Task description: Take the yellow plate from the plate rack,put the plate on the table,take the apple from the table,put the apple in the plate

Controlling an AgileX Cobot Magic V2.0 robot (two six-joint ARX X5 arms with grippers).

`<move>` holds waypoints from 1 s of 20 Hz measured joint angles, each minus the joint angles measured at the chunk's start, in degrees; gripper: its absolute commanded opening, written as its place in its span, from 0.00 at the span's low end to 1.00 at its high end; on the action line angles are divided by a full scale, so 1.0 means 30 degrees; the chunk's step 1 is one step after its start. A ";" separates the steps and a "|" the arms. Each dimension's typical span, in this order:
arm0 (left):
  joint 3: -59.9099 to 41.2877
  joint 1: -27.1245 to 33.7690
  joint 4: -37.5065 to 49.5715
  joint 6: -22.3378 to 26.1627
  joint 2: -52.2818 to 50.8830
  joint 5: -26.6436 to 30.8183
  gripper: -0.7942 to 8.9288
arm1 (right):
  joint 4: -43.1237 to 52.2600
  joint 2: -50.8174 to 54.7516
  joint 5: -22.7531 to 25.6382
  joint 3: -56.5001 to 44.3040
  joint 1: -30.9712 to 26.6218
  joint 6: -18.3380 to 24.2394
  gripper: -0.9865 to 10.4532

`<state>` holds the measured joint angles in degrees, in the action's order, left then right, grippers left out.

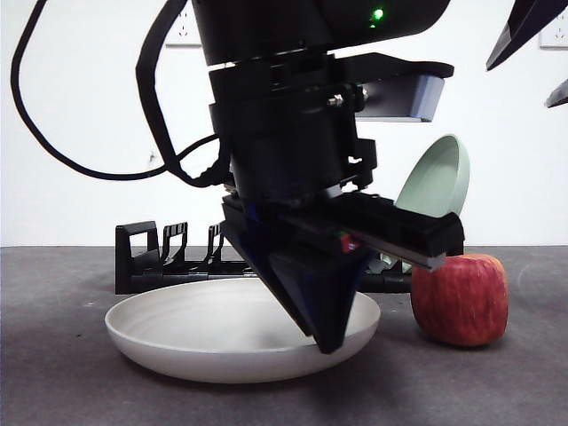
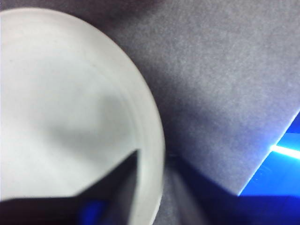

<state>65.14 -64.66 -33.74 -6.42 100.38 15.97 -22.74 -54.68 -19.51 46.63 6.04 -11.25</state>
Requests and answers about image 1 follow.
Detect pale yellow cream plate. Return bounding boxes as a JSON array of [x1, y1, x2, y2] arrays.
[[104, 277, 382, 385]]

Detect red apple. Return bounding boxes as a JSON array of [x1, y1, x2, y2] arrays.
[[410, 253, 509, 347]]

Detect black plate rack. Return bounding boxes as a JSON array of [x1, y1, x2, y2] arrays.
[[114, 220, 466, 296]]

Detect pale green plate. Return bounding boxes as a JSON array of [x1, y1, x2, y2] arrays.
[[376, 133, 471, 274]]

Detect white wall socket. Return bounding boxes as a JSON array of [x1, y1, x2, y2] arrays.
[[164, 9, 203, 48], [539, 24, 568, 50]]

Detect pale grey left camera box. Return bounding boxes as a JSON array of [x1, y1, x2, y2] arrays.
[[353, 74, 446, 123]]

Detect flat black left arm cable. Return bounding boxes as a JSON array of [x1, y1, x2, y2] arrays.
[[135, 0, 232, 190]]

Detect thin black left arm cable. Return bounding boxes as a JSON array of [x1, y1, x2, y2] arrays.
[[11, 0, 223, 181]]

